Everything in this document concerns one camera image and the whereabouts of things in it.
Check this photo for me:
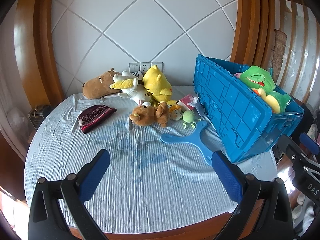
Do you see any white wall socket panel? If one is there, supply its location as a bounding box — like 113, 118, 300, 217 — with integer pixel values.
129, 62, 163, 74

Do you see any blue plastic boomerang hanger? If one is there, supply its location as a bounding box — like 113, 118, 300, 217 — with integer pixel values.
160, 120, 213, 166

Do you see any dark red knit beanie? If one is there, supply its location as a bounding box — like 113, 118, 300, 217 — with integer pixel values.
78, 105, 117, 134

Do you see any small green frog plush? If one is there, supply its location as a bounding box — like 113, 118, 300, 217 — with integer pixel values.
182, 110, 201, 129

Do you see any yellow tiger plush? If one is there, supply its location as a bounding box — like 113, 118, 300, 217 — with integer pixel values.
143, 64, 176, 106

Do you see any small orange white plush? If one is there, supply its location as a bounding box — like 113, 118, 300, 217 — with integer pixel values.
169, 105, 182, 121

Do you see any yellow duck plush orange beak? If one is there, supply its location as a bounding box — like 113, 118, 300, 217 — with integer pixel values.
252, 88, 267, 100

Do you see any green crocodile plush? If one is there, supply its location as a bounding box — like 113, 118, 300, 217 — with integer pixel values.
240, 66, 276, 93

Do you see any white rabbit plush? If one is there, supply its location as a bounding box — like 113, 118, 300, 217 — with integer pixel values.
113, 72, 152, 105

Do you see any blue plastic storage crate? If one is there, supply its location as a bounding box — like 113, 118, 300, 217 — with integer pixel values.
194, 54, 304, 163

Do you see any pink tissue paper pack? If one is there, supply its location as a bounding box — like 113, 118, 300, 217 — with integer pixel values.
177, 94, 205, 117

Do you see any brown bear plush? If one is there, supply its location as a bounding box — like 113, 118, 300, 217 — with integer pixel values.
129, 101, 169, 127

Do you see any rolled patterned carpet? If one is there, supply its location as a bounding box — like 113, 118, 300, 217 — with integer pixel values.
271, 29, 287, 83

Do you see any green frog plush in crate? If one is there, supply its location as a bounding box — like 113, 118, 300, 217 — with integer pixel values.
265, 91, 291, 114

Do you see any light blue tablecloth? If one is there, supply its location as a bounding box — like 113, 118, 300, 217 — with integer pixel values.
24, 86, 278, 235

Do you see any brown capybara plush striped shirt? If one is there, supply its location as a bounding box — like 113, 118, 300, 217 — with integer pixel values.
82, 68, 143, 99

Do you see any dark bag on floor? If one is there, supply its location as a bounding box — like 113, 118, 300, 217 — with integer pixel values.
28, 105, 52, 129

